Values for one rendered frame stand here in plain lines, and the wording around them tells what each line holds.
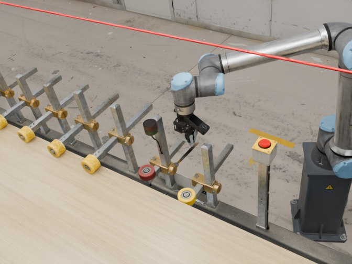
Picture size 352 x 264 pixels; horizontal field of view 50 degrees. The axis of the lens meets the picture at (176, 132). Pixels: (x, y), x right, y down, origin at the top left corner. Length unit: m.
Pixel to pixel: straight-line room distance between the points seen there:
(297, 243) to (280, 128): 1.69
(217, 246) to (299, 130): 1.96
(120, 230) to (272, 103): 2.29
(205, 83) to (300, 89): 2.31
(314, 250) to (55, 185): 1.21
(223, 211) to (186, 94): 0.63
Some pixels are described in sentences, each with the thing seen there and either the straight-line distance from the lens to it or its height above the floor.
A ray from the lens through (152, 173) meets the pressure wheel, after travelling 1.80.
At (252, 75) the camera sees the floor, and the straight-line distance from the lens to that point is 3.96.
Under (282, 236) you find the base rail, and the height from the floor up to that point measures 0.70.
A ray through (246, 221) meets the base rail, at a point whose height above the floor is 0.70.
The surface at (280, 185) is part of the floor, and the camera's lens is 2.90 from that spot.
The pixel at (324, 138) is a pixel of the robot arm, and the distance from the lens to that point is 2.08.
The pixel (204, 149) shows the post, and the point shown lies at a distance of 1.60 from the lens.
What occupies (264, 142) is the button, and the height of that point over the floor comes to 1.23.
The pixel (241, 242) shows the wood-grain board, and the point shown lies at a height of 0.90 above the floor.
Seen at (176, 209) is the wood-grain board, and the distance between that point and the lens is 1.66.
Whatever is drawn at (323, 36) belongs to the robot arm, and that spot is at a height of 1.41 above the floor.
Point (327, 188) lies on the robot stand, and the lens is 2.30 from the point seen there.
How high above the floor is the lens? 2.22
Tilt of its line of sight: 41 degrees down
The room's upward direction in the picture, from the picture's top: 10 degrees counter-clockwise
